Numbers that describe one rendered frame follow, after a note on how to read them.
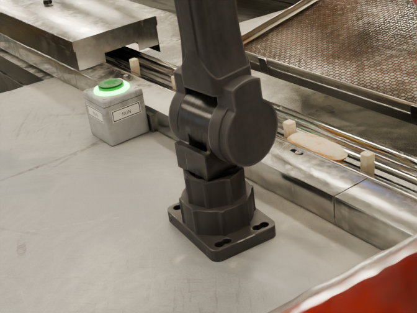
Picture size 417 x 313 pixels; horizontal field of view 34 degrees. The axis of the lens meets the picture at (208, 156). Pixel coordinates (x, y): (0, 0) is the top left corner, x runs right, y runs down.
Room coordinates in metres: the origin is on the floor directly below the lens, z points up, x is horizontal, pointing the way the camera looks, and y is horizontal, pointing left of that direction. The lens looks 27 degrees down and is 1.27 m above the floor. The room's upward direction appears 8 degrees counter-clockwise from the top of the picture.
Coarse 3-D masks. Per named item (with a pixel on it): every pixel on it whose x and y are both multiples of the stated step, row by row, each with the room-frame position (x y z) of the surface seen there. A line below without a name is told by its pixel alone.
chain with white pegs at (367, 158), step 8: (136, 64) 1.19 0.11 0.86; (136, 72) 1.19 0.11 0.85; (288, 120) 0.85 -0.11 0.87; (288, 128) 0.84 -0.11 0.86; (288, 136) 0.84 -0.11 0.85; (368, 152) 0.73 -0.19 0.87; (344, 160) 0.77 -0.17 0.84; (368, 160) 0.72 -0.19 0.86; (360, 168) 0.74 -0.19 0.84; (368, 168) 0.72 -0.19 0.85; (400, 184) 0.69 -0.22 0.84; (416, 192) 0.67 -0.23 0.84
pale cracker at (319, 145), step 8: (296, 136) 0.82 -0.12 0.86; (304, 136) 0.81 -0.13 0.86; (312, 136) 0.81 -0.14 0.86; (296, 144) 0.80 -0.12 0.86; (304, 144) 0.79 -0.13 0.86; (312, 144) 0.79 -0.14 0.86; (320, 144) 0.78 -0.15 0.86; (328, 144) 0.78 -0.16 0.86; (336, 144) 0.78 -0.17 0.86; (320, 152) 0.77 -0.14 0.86; (328, 152) 0.76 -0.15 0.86; (336, 152) 0.76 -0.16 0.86; (344, 152) 0.76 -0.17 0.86; (336, 160) 0.75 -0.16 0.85
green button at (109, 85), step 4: (104, 80) 1.01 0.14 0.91; (108, 80) 1.00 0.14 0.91; (112, 80) 1.00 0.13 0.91; (116, 80) 1.00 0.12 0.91; (120, 80) 1.00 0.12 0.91; (100, 84) 0.99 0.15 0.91; (104, 84) 0.99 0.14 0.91; (108, 84) 0.98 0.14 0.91; (112, 84) 0.98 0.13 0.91; (116, 84) 0.98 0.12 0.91; (120, 84) 0.98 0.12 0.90; (100, 88) 0.98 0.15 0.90; (104, 88) 0.97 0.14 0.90; (108, 88) 0.97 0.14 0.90; (112, 88) 0.97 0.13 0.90; (116, 88) 0.97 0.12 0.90; (120, 88) 0.98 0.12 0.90
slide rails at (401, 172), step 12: (120, 60) 1.26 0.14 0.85; (132, 72) 1.18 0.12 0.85; (156, 72) 1.16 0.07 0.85; (168, 72) 1.16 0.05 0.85; (312, 132) 0.84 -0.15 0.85; (348, 144) 0.79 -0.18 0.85; (348, 156) 0.76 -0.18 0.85; (360, 156) 0.75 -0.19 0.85; (384, 168) 0.72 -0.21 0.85; (396, 168) 0.71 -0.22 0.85; (408, 168) 0.71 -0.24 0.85; (384, 180) 0.69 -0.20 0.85; (408, 180) 0.68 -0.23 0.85; (408, 192) 0.66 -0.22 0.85
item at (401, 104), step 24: (312, 0) 1.22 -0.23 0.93; (336, 0) 1.20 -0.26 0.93; (360, 0) 1.17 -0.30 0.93; (384, 0) 1.14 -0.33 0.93; (408, 0) 1.11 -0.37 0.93; (264, 24) 1.16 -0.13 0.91; (288, 24) 1.16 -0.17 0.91; (360, 24) 1.08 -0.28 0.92; (384, 24) 1.05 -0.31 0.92; (264, 48) 1.08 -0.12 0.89; (288, 48) 1.06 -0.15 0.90; (312, 48) 1.04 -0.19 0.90; (360, 48) 0.99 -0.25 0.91; (408, 48) 0.95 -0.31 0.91; (288, 72) 0.98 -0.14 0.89; (312, 72) 0.94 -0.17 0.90; (360, 72) 0.92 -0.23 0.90; (408, 72) 0.89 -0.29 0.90; (384, 96) 0.82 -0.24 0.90
